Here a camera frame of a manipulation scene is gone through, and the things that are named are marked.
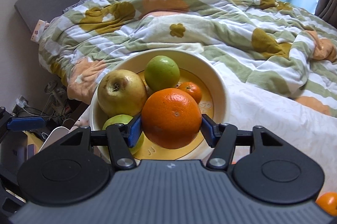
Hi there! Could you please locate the yellow apple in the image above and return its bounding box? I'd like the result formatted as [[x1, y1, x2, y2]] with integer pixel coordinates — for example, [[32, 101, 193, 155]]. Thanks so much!
[[97, 69, 148, 117]]

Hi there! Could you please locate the cream bowl with yellow print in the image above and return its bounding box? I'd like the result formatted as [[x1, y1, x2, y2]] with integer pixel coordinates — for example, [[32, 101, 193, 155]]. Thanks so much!
[[89, 50, 227, 161]]

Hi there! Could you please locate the pink white paper packet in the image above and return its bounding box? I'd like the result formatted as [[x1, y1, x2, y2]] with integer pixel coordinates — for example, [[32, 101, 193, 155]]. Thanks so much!
[[31, 19, 48, 43]]

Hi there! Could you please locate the floral white tablecloth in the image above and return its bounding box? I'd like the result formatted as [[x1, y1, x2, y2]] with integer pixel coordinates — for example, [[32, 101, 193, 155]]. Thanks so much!
[[76, 66, 337, 203]]

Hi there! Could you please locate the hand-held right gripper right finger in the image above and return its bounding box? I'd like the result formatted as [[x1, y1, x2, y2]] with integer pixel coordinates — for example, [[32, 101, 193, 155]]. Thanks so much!
[[201, 113, 293, 171]]

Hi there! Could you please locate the green striped flower blanket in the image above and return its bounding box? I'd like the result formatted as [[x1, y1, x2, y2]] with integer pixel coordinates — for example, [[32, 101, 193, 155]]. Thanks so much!
[[38, 0, 337, 117]]

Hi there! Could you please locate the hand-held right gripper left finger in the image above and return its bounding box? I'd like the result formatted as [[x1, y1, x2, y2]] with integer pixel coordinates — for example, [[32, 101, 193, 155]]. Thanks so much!
[[50, 113, 143, 171]]

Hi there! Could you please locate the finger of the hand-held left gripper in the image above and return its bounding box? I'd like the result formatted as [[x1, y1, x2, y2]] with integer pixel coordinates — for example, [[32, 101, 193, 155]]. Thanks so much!
[[7, 116, 47, 133]]

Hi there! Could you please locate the small mandarin orange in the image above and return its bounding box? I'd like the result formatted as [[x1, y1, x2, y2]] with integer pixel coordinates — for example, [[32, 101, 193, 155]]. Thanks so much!
[[177, 82, 203, 105]]

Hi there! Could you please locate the white table side rail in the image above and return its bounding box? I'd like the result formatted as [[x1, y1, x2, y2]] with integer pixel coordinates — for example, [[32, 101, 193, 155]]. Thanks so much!
[[39, 126, 70, 154]]

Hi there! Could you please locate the green apple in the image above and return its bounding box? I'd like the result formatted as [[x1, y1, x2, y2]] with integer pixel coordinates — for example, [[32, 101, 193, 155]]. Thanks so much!
[[102, 114, 145, 155], [144, 55, 181, 92]]

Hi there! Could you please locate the small desk fan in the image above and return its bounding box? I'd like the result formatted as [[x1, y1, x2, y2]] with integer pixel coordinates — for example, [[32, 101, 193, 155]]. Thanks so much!
[[43, 80, 67, 110]]

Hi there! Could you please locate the medium mandarin orange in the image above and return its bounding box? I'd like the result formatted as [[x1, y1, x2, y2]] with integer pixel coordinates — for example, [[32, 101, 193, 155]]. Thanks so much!
[[142, 88, 203, 150]]

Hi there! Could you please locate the white wall socket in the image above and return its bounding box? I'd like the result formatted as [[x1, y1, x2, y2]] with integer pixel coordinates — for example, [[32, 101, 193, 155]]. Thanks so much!
[[15, 96, 29, 109]]

